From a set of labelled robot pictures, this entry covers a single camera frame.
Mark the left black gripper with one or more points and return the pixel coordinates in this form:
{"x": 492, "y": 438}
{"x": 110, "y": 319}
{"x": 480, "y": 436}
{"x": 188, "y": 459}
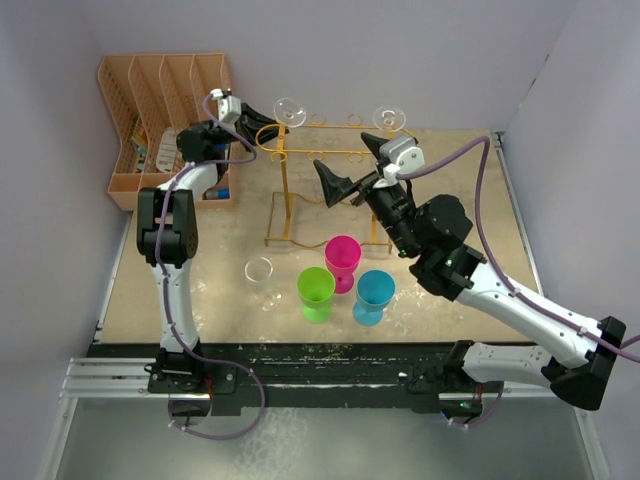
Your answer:
{"x": 251, "y": 124}

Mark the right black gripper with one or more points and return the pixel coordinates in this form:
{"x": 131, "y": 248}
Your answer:
{"x": 335, "y": 188}

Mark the tall clear flute glass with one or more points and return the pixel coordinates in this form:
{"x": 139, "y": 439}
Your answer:
{"x": 389, "y": 120}

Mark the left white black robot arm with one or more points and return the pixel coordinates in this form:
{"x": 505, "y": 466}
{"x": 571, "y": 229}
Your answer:
{"x": 167, "y": 232}

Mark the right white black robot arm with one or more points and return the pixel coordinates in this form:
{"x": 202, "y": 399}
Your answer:
{"x": 572, "y": 355}

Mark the short clear wine glass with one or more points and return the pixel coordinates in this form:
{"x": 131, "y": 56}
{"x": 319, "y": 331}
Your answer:
{"x": 259, "y": 273}

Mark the blue capped small bottle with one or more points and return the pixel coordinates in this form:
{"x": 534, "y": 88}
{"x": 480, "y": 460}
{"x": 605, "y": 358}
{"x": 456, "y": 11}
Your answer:
{"x": 217, "y": 194}

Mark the pink plastic goblet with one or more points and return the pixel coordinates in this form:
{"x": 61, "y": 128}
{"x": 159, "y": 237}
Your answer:
{"x": 342, "y": 256}

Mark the white paper card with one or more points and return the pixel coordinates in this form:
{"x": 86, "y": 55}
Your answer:
{"x": 167, "y": 151}

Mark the peach plastic file organizer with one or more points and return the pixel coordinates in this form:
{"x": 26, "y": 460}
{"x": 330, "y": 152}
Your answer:
{"x": 164, "y": 90}

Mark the colourful booklet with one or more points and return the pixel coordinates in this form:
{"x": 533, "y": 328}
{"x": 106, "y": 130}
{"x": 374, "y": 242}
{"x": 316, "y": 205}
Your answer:
{"x": 140, "y": 143}

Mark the blue plastic goblet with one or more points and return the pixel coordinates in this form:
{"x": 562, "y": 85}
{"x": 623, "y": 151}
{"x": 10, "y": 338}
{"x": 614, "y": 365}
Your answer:
{"x": 374, "y": 291}

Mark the green plastic goblet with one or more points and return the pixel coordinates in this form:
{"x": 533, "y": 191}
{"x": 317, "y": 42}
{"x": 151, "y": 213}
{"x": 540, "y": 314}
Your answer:
{"x": 316, "y": 287}

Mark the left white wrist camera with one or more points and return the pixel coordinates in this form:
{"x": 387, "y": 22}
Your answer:
{"x": 229, "y": 107}

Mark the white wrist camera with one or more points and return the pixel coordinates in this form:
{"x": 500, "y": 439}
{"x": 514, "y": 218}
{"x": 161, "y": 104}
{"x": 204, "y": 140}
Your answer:
{"x": 229, "y": 107}
{"x": 399, "y": 156}

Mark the gold wire glass rack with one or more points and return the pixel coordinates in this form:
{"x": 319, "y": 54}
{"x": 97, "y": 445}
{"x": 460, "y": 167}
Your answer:
{"x": 287, "y": 191}

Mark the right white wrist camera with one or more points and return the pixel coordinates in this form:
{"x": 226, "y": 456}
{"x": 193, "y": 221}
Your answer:
{"x": 399, "y": 156}

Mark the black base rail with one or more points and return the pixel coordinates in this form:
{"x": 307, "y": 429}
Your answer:
{"x": 421, "y": 377}

